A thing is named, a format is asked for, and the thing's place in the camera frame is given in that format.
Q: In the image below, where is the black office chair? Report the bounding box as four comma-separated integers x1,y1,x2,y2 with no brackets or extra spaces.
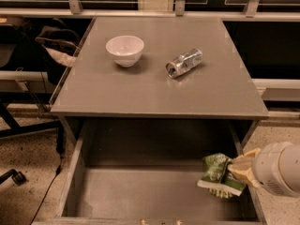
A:
0,16,65,186

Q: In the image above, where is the metal window railing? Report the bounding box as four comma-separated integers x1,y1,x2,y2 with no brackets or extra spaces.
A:
0,0,300,22

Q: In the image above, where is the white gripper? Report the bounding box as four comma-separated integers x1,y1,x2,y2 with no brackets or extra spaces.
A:
228,142,300,198

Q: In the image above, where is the dark bag with cloth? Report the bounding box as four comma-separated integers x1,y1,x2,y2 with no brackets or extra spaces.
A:
36,25,81,68

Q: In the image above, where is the open grey top drawer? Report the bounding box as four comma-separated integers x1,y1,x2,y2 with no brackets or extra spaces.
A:
33,118,266,225

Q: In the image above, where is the green jalapeno chip bag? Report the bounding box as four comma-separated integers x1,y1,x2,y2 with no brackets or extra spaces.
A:
197,153,246,199

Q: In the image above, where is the white ceramic bowl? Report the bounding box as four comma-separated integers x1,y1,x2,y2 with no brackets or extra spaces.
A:
106,36,144,68

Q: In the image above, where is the grey cabinet with drawer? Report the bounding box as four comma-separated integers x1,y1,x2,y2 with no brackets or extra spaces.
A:
49,16,270,143

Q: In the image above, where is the black floor cable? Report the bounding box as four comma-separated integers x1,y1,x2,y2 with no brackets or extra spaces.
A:
28,141,64,225

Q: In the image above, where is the crushed silver soda can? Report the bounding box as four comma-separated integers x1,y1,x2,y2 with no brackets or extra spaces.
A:
166,49,203,79

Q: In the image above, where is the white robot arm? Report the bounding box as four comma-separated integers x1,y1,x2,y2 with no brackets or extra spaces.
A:
228,142,300,198

